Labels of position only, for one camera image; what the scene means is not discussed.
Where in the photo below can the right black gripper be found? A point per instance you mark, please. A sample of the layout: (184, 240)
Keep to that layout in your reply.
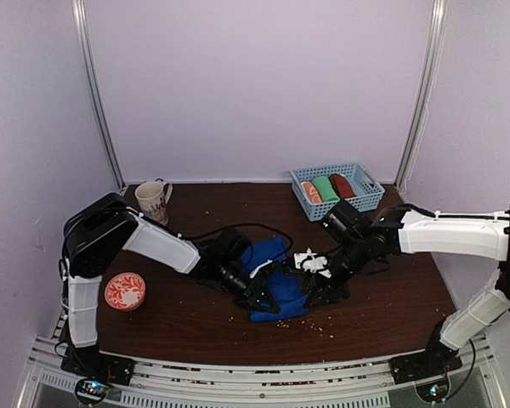
(331, 291)

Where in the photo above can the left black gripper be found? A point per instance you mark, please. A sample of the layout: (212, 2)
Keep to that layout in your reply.
(249, 297)

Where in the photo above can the blue towel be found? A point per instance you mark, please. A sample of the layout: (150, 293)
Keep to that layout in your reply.
(284, 288)

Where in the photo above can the brown towel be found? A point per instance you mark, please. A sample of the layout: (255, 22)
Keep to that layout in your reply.
(342, 186)

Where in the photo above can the light blue plastic basket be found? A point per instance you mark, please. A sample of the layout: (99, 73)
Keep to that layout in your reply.
(367, 191)

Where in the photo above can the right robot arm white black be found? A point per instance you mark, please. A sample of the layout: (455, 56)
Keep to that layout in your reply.
(479, 241)

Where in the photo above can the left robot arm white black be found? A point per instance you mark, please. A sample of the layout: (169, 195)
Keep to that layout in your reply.
(108, 229)

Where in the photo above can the orange white rolled towel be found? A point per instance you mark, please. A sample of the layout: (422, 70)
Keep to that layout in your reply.
(312, 193)

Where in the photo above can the green rolled towel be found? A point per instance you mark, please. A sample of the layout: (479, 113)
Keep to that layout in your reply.
(324, 188)

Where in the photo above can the orange patterned bowl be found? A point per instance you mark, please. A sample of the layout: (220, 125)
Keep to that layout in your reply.
(125, 291)

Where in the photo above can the white patterned mug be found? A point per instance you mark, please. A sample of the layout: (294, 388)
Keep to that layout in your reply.
(153, 198)

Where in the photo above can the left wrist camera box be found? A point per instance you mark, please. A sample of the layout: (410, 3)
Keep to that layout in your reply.
(230, 245)

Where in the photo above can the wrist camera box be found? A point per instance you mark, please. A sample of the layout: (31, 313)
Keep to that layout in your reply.
(230, 245)
(344, 223)

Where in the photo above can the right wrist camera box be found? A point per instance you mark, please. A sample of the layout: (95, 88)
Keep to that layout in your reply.
(344, 223)

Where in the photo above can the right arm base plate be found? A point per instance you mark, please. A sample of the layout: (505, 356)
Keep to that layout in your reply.
(418, 366)

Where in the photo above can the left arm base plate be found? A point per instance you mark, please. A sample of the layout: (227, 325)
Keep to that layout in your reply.
(105, 368)

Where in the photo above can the front aluminium rail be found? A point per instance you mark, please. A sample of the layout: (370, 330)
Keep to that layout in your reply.
(355, 383)

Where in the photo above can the right aluminium frame post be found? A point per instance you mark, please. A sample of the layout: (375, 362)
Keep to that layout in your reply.
(420, 111)

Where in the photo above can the aluminium frame post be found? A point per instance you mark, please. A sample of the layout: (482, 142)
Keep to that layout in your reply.
(82, 31)
(420, 111)

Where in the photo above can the left aluminium frame post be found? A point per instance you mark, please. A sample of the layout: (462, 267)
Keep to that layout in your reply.
(82, 31)

